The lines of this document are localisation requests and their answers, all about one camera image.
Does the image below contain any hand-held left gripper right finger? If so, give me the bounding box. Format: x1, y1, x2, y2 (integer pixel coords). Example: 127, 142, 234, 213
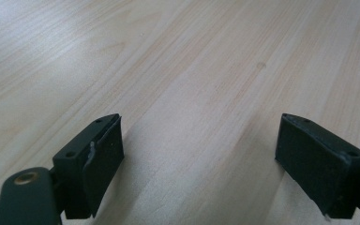
275, 112, 360, 219

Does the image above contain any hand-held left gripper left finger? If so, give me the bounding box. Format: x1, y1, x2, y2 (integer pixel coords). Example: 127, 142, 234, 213
52, 112, 126, 220

